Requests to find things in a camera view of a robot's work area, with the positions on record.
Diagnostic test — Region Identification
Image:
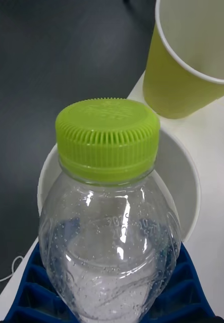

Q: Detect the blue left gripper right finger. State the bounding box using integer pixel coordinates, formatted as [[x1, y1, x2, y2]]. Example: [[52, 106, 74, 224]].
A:
[[139, 242, 216, 323]]

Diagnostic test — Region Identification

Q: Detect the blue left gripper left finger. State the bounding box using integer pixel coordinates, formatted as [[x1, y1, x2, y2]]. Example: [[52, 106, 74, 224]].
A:
[[3, 242, 80, 323]]

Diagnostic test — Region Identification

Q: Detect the clear bottle with green cap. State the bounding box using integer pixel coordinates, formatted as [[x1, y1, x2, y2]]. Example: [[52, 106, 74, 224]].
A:
[[38, 98, 182, 323]]

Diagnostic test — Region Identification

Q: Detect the yellow-green waste bin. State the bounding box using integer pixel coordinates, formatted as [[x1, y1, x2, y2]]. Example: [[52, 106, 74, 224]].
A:
[[143, 0, 224, 120]]

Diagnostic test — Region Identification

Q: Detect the thin white floor cable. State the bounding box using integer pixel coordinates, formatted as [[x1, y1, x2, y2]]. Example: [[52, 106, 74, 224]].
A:
[[0, 255, 24, 283]]

